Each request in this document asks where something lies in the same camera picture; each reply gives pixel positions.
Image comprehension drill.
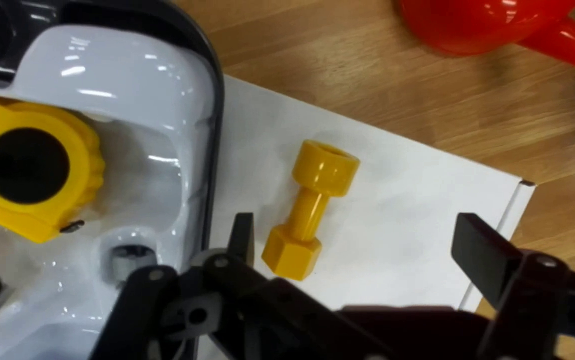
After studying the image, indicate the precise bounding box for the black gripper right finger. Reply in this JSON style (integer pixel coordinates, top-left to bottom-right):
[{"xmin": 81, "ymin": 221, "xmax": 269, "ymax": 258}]
[{"xmin": 450, "ymin": 213, "xmax": 575, "ymax": 360}]

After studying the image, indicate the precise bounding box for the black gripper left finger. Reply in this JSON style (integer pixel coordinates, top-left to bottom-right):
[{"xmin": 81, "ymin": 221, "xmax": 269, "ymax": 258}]
[{"xmin": 88, "ymin": 210, "xmax": 396, "ymax": 360}]

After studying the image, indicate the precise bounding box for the yellow toy bolt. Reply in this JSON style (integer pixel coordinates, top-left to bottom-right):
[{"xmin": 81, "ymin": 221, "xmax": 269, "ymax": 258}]
[{"xmin": 261, "ymin": 139, "xmax": 363, "ymax": 283}]

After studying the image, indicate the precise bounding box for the white cardboard box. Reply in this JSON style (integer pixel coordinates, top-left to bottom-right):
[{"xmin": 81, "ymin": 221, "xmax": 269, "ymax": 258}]
[{"xmin": 203, "ymin": 75, "xmax": 537, "ymax": 314}]

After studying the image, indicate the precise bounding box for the grey toy tool case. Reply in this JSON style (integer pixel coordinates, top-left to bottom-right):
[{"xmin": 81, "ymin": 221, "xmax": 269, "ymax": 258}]
[{"xmin": 0, "ymin": 0, "xmax": 227, "ymax": 360}]

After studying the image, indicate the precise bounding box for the yellow block with black hole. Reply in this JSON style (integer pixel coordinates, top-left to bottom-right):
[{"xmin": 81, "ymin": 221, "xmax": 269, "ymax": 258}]
[{"xmin": 0, "ymin": 91, "xmax": 107, "ymax": 246}]

